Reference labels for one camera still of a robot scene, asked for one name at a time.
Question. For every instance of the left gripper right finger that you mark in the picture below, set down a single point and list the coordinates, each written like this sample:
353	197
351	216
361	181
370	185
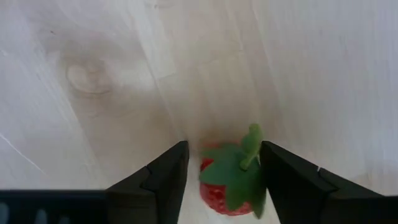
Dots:
304	199

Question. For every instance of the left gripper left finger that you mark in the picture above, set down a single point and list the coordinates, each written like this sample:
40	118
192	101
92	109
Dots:
155	199

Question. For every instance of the red strawberry green leaves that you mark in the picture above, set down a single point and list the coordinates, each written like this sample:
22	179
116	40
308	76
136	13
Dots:
217	199

